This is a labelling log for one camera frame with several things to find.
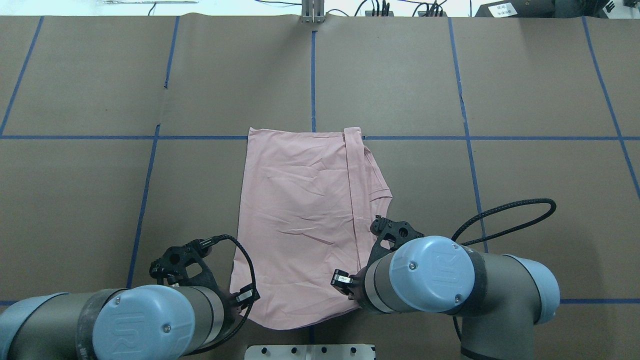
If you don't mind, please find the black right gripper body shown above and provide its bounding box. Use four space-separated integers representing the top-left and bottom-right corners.
350 215 425 311

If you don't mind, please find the pink t-shirt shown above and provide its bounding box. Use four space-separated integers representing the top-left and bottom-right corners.
237 127 393 331

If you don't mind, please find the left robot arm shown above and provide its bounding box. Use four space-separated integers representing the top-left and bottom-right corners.
1 234 259 360

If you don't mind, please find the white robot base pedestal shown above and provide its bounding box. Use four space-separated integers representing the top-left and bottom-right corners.
244 343 377 360

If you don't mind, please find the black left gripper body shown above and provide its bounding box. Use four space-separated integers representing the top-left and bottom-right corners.
149 239 260 321

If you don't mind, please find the aluminium frame post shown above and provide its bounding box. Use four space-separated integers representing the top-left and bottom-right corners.
300 0 326 24

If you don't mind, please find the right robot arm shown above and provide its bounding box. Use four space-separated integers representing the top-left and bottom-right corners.
330 216 561 360

